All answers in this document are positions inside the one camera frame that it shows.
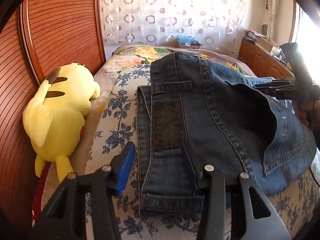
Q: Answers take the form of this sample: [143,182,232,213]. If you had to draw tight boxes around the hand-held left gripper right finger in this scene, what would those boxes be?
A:
[181,141,292,240]

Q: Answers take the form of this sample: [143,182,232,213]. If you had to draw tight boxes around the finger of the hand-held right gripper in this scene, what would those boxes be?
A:
[254,86,298,100]
[271,79,298,87]

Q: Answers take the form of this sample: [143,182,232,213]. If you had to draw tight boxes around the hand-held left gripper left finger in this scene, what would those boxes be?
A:
[29,141,137,240]

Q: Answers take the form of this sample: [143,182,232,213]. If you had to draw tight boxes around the blue denim pants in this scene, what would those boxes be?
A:
[136,52,317,212]

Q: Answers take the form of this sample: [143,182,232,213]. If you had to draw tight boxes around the person's right hand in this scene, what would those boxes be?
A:
[299,102,312,127]

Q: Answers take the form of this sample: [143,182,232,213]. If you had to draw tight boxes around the wooden cabinet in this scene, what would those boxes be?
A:
[238,39,295,79]

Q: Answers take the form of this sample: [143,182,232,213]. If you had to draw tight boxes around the open cardboard box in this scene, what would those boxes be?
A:
[254,38,275,52]

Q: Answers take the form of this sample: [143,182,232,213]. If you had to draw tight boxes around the blue floral bedspread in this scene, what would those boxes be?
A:
[85,64,320,240]

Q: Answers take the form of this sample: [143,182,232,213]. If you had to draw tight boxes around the stack of papers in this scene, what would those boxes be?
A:
[244,29,263,42]

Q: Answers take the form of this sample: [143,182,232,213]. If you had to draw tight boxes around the beige window curtain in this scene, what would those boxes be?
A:
[262,0,283,43]

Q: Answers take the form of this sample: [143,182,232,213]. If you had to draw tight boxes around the yellow plush toy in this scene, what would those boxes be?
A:
[22,63,101,183]

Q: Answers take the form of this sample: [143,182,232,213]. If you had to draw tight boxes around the red cloth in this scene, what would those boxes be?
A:
[32,164,50,220]

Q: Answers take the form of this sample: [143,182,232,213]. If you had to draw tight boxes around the cardboard box with blue bag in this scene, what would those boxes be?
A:
[176,35,202,50]

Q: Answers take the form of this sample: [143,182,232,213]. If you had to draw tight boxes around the wooden headboard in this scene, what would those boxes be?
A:
[0,0,107,228]

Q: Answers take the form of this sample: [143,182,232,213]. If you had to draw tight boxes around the circle-patterned sheer curtain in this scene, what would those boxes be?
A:
[99,0,247,53]

